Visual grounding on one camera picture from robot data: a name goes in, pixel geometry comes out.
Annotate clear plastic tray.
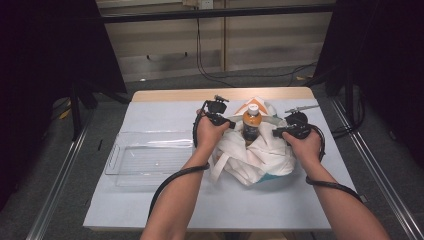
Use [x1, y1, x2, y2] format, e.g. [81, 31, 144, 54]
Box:
[104, 129, 196, 188]

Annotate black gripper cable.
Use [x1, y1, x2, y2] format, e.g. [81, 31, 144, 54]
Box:
[305, 123, 364, 203]
[147, 108, 211, 223]

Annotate black floor cable bundle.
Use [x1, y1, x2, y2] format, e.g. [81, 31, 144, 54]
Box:
[331, 88, 367, 140]

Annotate metal floor rail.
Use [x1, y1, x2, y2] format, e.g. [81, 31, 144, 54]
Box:
[329, 97, 424, 240]
[25, 113, 95, 240]

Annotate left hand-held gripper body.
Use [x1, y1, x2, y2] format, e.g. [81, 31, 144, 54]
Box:
[203, 94, 231, 118]

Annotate person's left hand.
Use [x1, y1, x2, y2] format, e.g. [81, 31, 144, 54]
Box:
[194, 111, 232, 158]

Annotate pale blue table mat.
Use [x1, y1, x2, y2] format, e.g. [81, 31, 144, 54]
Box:
[83, 98, 356, 232]

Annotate black hanging cable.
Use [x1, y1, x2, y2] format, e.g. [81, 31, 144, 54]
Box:
[195, 18, 234, 88]

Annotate person's right hand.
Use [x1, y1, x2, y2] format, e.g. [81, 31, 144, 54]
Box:
[283, 130, 323, 168]

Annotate black horizontal bar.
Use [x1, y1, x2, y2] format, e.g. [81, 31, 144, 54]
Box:
[99, 4, 336, 24]

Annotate white patterned tote bag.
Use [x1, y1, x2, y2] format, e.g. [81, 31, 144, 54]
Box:
[209, 96, 298, 187]

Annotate black curtain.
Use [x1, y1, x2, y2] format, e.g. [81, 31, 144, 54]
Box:
[0, 0, 128, 204]
[312, 0, 424, 168]

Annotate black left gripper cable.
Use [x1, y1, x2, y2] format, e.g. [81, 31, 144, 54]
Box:
[147, 108, 211, 223]

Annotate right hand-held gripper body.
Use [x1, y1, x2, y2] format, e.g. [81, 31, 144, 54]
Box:
[284, 104, 320, 140]

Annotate orange drink bottle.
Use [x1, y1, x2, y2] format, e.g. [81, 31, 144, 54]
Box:
[242, 103, 263, 147]

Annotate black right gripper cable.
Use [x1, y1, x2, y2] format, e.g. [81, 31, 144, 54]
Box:
[305, 123, 364, 203]

